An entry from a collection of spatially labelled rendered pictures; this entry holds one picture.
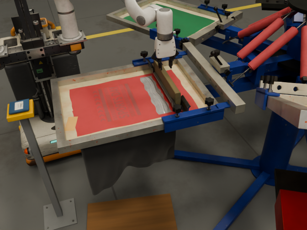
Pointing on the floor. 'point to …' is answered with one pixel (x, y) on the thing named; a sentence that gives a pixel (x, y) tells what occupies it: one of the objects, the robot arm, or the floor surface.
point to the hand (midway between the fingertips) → (165, 65)
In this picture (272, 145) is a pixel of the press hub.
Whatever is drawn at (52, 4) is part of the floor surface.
